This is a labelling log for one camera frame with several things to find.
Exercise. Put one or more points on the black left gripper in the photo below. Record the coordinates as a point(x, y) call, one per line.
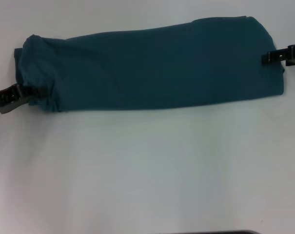
point(1, 102)

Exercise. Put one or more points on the teal blue printed t-shirt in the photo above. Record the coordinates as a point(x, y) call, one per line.
point(162, 68)

